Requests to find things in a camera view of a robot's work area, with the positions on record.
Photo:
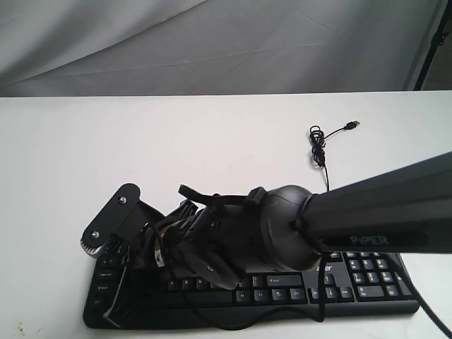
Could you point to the grey backdrop cloth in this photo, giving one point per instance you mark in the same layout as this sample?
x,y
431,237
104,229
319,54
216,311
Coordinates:
x,y
132,48

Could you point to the black acer keyboard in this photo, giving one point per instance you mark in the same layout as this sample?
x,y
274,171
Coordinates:
x,y
356,284

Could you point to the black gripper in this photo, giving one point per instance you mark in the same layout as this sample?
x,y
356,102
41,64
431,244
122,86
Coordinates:
x,y
184,244

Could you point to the black tripod stand leg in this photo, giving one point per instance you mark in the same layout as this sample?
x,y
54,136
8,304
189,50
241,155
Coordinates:
x,y
437,40

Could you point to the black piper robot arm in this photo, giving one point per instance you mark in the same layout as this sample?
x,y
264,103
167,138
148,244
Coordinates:
x,y
289,229

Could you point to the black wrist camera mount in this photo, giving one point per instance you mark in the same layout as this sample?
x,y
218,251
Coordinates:
x,y
122,219

